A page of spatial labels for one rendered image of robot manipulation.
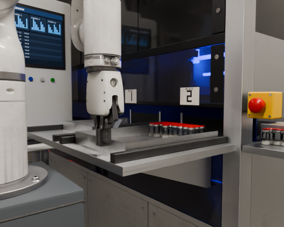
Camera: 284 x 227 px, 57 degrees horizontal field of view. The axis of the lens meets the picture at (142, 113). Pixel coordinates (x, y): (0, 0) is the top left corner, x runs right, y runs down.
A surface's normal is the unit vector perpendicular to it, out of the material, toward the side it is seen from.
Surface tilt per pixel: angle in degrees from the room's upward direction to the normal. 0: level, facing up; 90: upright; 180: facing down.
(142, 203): 90
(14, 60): 86
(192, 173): 90
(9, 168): 90
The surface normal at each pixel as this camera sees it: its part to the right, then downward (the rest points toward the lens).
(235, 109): -0.78, 0.04
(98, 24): -0.06, 0.07
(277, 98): 0.62, 0.05
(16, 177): 0.92, 0.03
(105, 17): 0.29, 0.06
